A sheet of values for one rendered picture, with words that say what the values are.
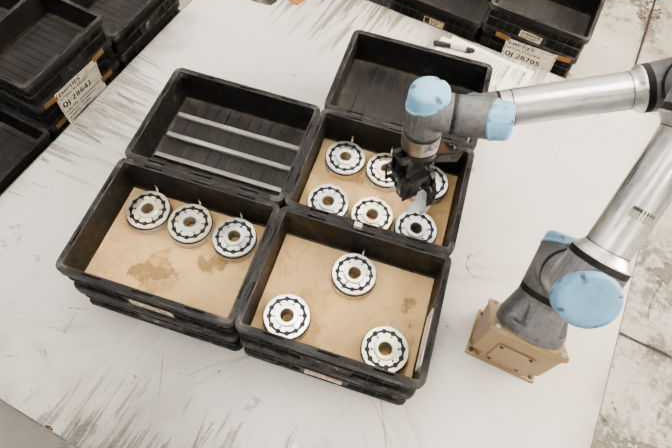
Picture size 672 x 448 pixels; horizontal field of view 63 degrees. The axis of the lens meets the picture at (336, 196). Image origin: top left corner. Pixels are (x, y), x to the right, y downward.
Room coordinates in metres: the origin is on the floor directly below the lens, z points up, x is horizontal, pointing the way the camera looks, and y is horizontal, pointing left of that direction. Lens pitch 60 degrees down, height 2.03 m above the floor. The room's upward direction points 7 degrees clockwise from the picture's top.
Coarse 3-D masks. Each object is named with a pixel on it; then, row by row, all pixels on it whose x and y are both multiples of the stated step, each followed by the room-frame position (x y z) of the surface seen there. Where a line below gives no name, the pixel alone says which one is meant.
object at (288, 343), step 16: (288, 208) 0.59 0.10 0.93; (336, 224) 0.56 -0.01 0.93; (272, 240) 0.51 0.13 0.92; (384, 240) 0.54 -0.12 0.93; (400, 240) 0.55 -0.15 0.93; (432, 256) 0.52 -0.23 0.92; (448, 256) 0.52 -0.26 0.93; (256, 272) 0.43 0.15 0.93; (448, 272) 0.48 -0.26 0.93; (240, 320) 0.32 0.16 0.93; (432, 320) 0.37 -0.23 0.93; (256, 336) 0.30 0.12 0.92; (272, 336) 0.30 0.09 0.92; (432, 336) 0.34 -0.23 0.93; (304, 352) 0.28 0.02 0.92; (320, 352) 0.28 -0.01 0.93; (352, 368) 0.26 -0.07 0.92; (368, 368) 0.26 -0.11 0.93; (400, 384) 0.24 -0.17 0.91; (416, 384) 0.24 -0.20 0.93
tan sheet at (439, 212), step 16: (320, 160) 0.80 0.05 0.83; (368, 160) 0.82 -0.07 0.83; (320, 176) 0.75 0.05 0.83; (448, 176) 0.80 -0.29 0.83; (304, 192) 0.70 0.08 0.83; (352, 192) 0.71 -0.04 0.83; (368, 192) 0.72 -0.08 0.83; (448, 192) 0.75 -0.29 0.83; (400, 208) 0.68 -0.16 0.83; (432, 208) 0.70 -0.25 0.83; (448, 208) 0.70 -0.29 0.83
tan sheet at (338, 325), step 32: (288, 256) 0.52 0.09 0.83; (320, 256) 0.53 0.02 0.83; (288, 288) 0.44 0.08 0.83; (320, 288) 0.45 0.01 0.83; (384, 288) 0.47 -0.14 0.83; (416, 288) 0.48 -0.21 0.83; (256, 320) 0.36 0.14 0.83; (288, 320) 0.36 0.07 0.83; (320, 320) 0.37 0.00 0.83; (352, 320) 0.38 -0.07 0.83; (384, 320) 0.39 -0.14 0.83; (416, 320) 0.40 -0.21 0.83; (352, 352) 0.31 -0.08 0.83; (384, 352) 0.32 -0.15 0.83; (416, 352) 0.33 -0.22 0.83
